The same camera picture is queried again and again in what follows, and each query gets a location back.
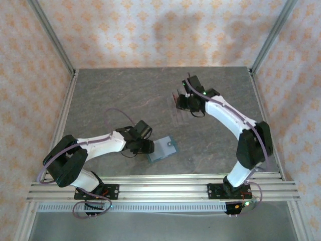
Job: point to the red VIP card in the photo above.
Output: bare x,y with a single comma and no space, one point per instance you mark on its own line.
174,98

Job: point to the teal card holder wallet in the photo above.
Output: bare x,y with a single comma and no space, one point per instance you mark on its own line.
164,150

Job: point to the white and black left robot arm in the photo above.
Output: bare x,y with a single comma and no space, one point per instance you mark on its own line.
102,146

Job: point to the clear acrylic card stand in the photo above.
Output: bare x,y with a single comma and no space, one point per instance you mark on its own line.
176,118

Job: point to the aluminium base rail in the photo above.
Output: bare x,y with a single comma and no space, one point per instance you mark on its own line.
163,193

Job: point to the aluminium side rail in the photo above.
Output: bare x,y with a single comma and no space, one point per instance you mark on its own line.
260,100
66,100

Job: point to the aluminium frame post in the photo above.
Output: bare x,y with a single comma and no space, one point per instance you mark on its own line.
52,32
274,32

